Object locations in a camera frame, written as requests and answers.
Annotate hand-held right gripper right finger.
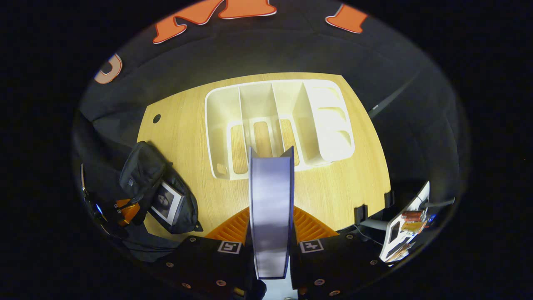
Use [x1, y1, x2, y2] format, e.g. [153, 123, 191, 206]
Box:
[290, 205, 392, 300]

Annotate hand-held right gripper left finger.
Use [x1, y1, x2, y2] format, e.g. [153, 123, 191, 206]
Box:
[158, 206, 255, 300]

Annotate portrait cover book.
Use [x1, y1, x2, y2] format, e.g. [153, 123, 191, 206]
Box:
[150, 180, 186, 226]

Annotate black schoolbag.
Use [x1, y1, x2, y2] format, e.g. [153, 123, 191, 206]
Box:
[119, 141, 204, 235]

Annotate blue and white book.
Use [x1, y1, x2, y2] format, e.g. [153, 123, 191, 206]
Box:
[249, 146, 295, 280]

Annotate white plastic bookshelf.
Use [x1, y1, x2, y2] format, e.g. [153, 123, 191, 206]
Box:
[205, 79, 355, 180]

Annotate white side cart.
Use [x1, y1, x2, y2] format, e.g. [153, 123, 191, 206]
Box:
[378, 180, 456, 264]

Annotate orange small box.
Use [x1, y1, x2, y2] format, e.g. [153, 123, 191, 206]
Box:
[401, 221, 426, 234]

